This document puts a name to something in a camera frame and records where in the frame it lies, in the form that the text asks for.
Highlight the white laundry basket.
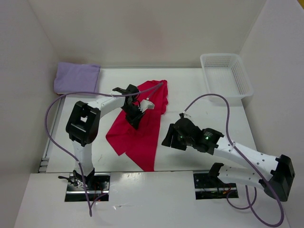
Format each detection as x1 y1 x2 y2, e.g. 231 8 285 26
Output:
200 53 254 104

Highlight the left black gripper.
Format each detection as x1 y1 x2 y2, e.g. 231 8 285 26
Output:
121 104 145 130

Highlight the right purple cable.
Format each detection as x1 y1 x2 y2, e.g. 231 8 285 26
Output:
179 93 285 226

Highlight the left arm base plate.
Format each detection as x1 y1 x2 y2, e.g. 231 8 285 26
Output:
65 172 110 202

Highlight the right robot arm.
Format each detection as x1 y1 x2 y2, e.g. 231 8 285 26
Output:
162 118 295 202

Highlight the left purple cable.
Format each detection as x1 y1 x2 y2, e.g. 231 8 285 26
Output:
44 82 165 218

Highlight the lavender t shirt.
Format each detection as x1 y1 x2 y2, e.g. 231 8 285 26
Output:
53 62 101 94

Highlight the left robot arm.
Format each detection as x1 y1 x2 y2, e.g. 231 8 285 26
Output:
66 84 147 190

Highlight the purple cable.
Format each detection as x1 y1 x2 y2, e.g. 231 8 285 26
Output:
44 82 165 218
179 93 285 226

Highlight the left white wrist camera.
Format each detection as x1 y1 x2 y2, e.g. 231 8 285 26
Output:
140 99 155 113

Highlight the pink t shirt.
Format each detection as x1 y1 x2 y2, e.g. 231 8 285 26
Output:
105 80 168 171

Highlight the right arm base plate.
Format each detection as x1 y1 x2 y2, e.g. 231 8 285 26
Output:
193 171 238 200

